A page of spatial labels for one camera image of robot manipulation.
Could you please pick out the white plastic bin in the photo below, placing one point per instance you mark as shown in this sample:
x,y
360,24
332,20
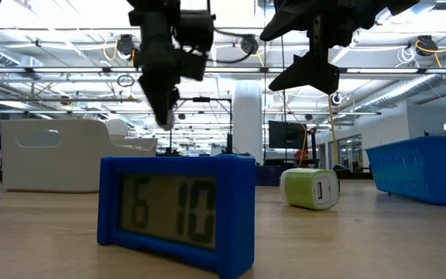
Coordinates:
x,y
72,166

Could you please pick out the blue plastic basket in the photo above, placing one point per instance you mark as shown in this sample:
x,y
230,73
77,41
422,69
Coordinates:
x,y
420,170

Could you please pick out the blue square block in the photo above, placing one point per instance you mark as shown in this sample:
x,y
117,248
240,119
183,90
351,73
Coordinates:
x,y
267,176

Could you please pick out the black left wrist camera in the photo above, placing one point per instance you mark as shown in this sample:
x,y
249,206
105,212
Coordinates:
x,y
194,66

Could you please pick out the green white USB charger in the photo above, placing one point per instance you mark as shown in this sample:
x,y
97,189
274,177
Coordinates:
x,y
300,189

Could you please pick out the blue digital clock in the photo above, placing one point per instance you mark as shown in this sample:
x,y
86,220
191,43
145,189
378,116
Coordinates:
x,y
108,201

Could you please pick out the white building column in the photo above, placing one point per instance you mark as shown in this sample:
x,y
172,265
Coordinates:
x,y
247,116

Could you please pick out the black rig frame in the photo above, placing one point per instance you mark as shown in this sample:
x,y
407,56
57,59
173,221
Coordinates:
x,y
201,100

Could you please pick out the black monitor screen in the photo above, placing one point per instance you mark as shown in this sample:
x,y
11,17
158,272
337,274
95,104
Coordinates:
x,y
287,135

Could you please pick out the long ceiling light bar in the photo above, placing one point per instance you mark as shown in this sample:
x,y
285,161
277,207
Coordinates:
x,y
72,70
52,100

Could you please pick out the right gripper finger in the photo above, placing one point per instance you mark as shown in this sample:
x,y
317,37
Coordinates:
x,y
312,73
296,19

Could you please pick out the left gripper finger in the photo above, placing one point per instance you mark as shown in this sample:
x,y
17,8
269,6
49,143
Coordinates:
x,y
163,100

